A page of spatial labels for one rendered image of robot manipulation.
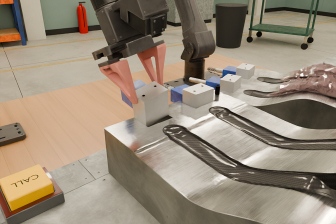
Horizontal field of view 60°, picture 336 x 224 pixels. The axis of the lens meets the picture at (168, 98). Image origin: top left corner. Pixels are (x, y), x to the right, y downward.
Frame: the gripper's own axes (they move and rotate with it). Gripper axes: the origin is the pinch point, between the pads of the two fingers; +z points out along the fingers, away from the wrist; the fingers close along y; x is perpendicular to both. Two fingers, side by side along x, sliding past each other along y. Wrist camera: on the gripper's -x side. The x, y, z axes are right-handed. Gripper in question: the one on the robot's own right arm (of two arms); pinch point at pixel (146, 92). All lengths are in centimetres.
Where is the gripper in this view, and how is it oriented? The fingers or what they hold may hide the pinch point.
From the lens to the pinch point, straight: 48.4
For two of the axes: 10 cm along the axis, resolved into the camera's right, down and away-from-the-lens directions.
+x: -5.6, 0.2, 8.3
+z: 3.5, 9.1, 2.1
